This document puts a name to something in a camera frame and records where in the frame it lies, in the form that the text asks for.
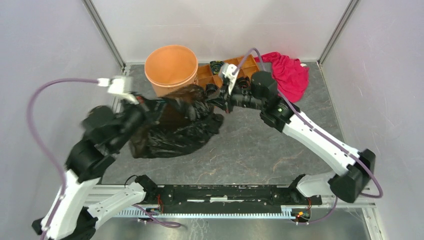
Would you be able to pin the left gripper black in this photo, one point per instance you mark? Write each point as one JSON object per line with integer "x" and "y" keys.
{"x": 140, "y": 106}

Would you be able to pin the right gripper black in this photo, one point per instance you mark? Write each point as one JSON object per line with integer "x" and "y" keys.
{"x": 226, "y": 102}

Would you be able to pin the black trash bag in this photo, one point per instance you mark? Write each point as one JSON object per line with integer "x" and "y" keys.
{"x": 186, "y": 124}

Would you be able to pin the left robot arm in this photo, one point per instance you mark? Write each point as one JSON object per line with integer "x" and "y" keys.
{"x": 105, "y": 133}

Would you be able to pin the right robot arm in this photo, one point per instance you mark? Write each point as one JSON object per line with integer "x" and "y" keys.
{"x": 351, "y": 169}

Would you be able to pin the orange plastic trash bin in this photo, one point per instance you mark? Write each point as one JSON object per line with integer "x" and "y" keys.
{"x": 170, "y": 68}

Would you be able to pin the black rolled bag centre right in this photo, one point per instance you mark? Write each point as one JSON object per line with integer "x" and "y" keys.
{"x": 243, "y": 83}

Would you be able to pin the black rolled bag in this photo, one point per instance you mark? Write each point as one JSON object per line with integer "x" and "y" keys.
{"x": 243, "y": 83}
{"x": 212, "y": 92}

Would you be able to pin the orange compartment tray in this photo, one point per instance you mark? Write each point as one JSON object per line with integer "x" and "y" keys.
{"x": 205, "y": 75}

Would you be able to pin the black rolled bag front left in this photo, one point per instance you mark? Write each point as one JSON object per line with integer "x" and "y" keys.
{"x": 212, "y": 92}

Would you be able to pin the red cloth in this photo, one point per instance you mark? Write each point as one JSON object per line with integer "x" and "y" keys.
{"x": 291, "y": 74}

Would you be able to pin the rolled bag with yellow-green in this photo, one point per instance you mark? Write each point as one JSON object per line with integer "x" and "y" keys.
{"x": 216, "y": 66}

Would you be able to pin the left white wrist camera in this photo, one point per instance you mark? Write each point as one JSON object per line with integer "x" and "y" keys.
{"x": 119, "y": 86}

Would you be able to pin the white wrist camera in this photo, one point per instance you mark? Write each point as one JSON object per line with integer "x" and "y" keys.
{"x": 228, "y": 74}
{"x": 119, "y": 86}

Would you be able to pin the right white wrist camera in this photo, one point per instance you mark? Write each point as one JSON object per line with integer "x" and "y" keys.
{"x": 228, "y": 74}

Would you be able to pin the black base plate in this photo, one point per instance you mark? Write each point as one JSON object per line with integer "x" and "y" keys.
{"x": 227, "y": 199}

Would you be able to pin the aluminium rail frame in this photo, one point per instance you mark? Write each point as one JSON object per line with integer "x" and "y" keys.
{"x": 287, "y": 213}

